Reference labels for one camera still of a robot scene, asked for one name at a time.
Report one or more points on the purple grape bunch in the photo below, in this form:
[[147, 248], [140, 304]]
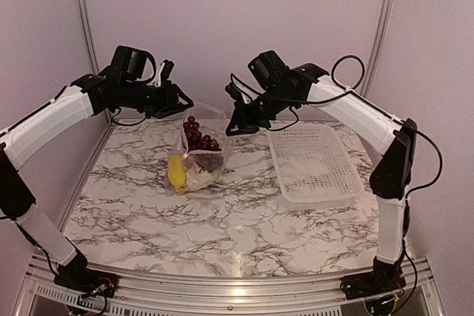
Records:
[[202, 148]]

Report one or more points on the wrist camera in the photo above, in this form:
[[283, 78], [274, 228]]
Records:
[[268, 70], [128, 65]]

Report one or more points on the right aluminium frame post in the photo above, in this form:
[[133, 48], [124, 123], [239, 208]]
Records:
[[381, 30]]

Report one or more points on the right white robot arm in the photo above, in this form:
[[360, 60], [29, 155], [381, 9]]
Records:
[[392, 138]]

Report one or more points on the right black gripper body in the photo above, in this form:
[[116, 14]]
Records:
[[261, 114]]

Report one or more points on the front aluminium rail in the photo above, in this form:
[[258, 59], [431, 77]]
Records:
[[147, 293]]

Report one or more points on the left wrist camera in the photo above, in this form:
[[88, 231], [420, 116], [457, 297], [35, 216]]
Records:
[[128, 65]]

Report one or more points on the white cauliflower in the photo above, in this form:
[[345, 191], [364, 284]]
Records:
[[199, 177]]

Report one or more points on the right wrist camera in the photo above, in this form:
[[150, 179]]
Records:
[[268, 70]]

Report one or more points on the yellow lemon toy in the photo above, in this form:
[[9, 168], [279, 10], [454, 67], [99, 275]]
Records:
[[176, 173]]

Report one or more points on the clear zip top bag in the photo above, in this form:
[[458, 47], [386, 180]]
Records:
[[213, 122]]

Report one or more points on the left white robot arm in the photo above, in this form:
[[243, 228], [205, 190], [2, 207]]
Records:
[[86, 97]]

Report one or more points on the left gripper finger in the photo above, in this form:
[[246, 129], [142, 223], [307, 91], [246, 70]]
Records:
[[170, 110], [182, 99]]

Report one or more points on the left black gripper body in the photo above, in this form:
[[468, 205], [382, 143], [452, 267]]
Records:
[[153, 102]]

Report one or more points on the aluminium frame post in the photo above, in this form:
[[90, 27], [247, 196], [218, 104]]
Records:
[[381, 30], [87, 34]]

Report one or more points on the left aluminium frame post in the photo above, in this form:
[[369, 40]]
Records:
[[87, 34]]

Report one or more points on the white plastic basket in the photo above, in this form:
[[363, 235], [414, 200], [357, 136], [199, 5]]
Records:
[[313, 168]]

